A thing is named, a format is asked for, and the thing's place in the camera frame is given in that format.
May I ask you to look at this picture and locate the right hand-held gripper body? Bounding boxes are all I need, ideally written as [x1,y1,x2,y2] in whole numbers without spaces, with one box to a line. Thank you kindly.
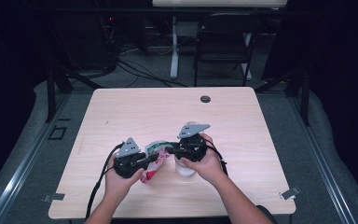
[176,121,212,163]

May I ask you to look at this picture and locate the person's right hand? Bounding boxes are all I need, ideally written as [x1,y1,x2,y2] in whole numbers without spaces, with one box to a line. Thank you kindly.
[179,133,228,187]

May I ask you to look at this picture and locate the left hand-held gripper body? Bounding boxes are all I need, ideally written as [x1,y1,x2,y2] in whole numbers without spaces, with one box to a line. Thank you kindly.
[113,137,147,179]

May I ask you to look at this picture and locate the person's left hand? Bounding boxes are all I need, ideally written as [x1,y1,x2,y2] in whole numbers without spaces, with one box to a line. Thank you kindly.
[103,155,146,203]

